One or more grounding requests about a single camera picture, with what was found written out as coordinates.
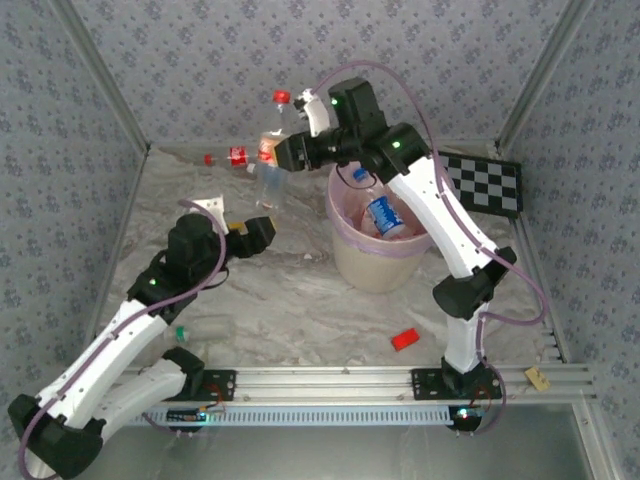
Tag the cola bottle red label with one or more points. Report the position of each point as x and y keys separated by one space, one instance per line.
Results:
x=266 y=156
x=237 y=155

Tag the clear bottle green cap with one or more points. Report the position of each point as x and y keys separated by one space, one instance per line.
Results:
x=210 y=330

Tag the blue label bottle blue cap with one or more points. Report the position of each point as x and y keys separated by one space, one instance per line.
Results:
x=384 y=215

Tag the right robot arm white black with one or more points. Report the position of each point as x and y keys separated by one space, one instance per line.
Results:
x=440 y=225

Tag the beige waste bin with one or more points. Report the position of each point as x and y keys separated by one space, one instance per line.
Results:
x=370 y=270

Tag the black white checkerboard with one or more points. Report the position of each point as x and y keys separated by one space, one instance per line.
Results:
x=490 y=185

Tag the small red block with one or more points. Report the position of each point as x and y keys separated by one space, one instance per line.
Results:
x=405 y=340

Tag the grey metal panel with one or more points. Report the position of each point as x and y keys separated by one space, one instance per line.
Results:
x=325 y=455

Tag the tan paper tag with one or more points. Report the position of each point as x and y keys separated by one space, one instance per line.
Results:
x=537 y=378

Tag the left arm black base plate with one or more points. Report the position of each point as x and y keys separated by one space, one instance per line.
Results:
x=222 y=385

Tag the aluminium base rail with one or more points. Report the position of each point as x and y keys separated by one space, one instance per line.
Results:
x=325 y=382

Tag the aluminium frame post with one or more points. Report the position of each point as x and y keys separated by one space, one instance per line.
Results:
x=105 y=75
x=540 y=75

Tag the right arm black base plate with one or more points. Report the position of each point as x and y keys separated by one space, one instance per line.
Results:
x=425 y=385

